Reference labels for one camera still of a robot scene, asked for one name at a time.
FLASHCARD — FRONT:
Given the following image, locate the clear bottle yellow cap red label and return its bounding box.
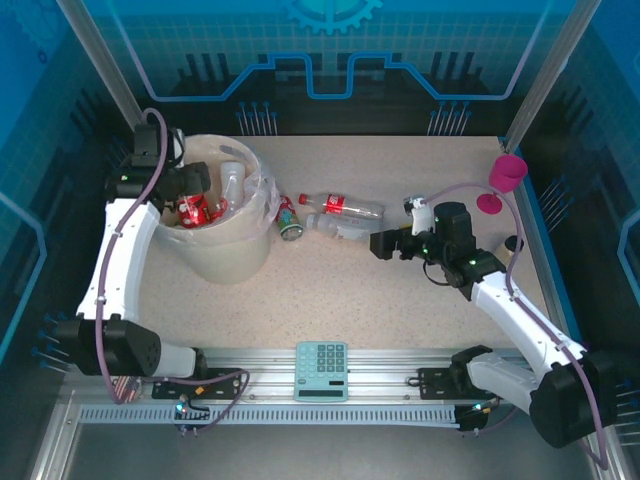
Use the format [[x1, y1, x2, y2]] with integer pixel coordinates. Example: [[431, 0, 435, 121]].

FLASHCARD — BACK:
[[177, 195, 214, 230]]

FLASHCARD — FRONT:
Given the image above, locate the clear bottle white label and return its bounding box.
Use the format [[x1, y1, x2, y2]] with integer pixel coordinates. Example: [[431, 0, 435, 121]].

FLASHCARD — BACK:
[[304, 211, 385, 245]]

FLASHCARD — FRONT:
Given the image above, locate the clear plastic bin liner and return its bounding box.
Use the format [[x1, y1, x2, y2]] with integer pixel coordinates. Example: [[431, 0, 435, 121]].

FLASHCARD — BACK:
[[158, 133, 281, 241]]

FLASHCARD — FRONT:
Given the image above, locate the white plastic bin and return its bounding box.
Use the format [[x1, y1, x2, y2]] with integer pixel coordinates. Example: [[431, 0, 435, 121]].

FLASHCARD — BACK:
[[152, 133, 275, 287]]

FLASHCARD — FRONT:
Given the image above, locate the bottle with cartoon label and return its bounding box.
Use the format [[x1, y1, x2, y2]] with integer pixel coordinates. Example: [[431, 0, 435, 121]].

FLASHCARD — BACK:
[[276, 193, 305, 243]]

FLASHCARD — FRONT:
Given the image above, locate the small round dark-topped container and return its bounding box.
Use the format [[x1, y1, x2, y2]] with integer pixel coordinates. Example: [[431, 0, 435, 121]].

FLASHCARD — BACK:
[[492, 234, 526, 262]]

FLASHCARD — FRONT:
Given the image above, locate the blue table side strip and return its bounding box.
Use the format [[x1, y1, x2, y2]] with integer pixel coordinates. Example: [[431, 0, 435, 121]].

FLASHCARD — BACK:
[[499, 135, 591, 351]]

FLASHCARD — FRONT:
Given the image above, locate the pink plastic goblet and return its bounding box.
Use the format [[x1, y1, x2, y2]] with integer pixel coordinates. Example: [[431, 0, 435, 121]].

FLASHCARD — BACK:
[[475, 153, 530, 216]]

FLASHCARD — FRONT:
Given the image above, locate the teal calculator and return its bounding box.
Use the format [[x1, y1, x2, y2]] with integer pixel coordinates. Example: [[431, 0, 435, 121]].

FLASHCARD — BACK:
[[292, 340, 350, 404]]

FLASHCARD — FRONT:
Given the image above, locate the small striped card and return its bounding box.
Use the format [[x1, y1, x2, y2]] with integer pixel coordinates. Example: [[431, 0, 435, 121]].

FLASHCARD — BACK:
[[113, 375, 145, 405]]

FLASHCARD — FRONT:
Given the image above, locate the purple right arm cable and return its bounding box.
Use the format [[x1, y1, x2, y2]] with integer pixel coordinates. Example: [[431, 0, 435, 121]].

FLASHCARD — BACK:
[[422, 182, 611, 471]]

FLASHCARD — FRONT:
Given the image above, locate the aluminium frame post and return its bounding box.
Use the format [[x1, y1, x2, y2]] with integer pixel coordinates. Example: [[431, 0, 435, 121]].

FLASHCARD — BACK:
[[53, 0, 162, 154], [503, 0, 605, 154]]

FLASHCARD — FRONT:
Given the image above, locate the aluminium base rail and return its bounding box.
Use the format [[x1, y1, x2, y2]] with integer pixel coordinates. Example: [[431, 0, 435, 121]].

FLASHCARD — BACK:
[[197, 346, 531, 407]]

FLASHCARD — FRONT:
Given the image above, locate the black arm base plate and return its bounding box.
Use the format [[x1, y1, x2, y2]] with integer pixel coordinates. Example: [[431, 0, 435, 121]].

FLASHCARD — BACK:
[[149, 367, 247, 401], [417, 366, 501, 401]]

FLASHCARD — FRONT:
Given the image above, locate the dark base cable loop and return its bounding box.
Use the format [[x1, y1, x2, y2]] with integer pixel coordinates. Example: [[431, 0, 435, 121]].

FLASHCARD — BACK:
[[192, 360, 252, 436]]

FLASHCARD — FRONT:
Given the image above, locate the white slotted cable duct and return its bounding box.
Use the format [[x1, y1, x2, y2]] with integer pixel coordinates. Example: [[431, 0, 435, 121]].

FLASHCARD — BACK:
[[78, 403, 462, 430]]

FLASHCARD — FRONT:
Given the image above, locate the aluminium frame profile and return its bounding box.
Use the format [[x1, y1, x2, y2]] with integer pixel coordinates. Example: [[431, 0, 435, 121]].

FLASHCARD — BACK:
[[584, 434, 640, 480], [29, 394, 84, 480]]

